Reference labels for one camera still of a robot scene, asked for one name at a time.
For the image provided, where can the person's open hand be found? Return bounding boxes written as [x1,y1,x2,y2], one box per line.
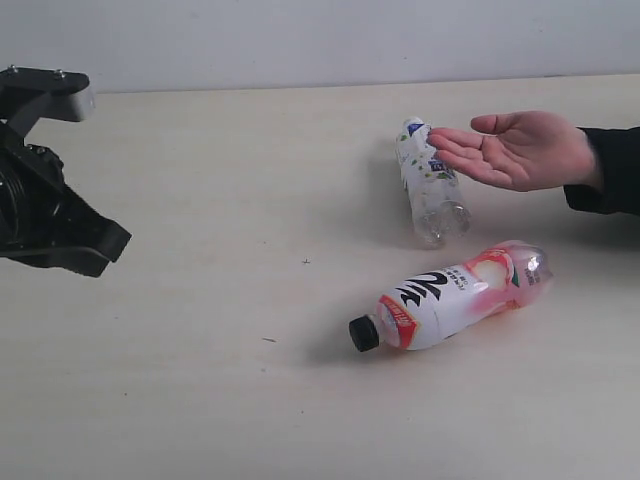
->
[428,111,603,192]

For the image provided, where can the black sleeved forearm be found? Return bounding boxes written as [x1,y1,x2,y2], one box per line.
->
[563,127,639,216]

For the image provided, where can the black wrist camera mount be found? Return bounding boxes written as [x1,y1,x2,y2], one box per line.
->
[1,65,95,137]

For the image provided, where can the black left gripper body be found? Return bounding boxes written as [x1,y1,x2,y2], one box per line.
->
[1,124,83,259]

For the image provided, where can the clear bottle blue white label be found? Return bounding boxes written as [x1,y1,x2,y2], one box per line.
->
[395,117,471,248]

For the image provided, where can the pink peach drink bottle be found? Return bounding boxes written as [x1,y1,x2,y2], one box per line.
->
[349,240,553,352]

